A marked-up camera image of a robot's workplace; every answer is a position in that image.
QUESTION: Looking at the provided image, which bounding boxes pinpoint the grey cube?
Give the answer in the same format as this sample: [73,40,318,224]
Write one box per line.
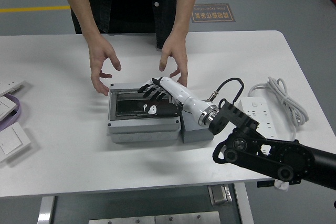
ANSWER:
[180,110,215,144]

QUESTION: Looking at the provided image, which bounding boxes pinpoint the grey box with clear lid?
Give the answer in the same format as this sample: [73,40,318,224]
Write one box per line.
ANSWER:
[106,82,182,145]

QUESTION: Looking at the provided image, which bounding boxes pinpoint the purple ribbon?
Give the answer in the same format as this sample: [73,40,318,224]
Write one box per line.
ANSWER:
[0,93,22,131]

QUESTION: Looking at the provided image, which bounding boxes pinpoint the yellow floor tape line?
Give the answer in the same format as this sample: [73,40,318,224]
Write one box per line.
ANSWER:
[0,5,71,14]

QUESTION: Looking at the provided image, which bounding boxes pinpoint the small white plastic piece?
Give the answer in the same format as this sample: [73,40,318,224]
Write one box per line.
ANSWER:
[274,179,290,191]

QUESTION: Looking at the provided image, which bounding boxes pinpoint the white table leg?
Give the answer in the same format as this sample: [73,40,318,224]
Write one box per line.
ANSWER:
[233,182,255,224]
[36,196,56,224]

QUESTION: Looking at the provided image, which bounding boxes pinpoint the small black clip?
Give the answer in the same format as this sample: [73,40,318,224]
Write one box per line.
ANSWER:
[256,180,276,188]

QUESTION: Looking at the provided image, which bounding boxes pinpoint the brown floor sign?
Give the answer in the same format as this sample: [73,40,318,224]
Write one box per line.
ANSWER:
[191,3,236,23]

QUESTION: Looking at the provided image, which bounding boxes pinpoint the narrow white switch panel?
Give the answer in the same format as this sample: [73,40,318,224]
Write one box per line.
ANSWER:
[0,81,27,98]

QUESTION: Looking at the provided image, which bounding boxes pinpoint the grey metal plate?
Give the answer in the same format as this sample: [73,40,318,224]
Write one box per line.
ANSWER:
[88,215,156,224]
[154,211,222,224]

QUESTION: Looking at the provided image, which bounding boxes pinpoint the metal bracket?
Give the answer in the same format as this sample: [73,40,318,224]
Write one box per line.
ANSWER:
[208,184,233,206]

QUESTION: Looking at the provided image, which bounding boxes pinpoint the person's left hand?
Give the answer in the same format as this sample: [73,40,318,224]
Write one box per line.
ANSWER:
[159,34,190,89]

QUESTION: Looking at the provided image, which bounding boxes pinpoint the person's right hand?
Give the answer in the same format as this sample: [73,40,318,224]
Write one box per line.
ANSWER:
[87,34,122,97]

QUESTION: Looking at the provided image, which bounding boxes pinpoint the white power strip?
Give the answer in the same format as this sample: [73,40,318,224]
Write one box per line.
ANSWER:
[237,97,299,141]

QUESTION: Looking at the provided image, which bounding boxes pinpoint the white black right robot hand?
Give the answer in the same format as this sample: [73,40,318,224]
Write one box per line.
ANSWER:
[136,76,211,125]

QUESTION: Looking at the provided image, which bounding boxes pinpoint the large white switch panel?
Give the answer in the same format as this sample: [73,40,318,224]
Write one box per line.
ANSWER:
[0,121,34,163]

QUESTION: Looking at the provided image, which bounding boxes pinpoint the white power cord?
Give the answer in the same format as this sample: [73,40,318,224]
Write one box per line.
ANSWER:
[247,76,309,141]

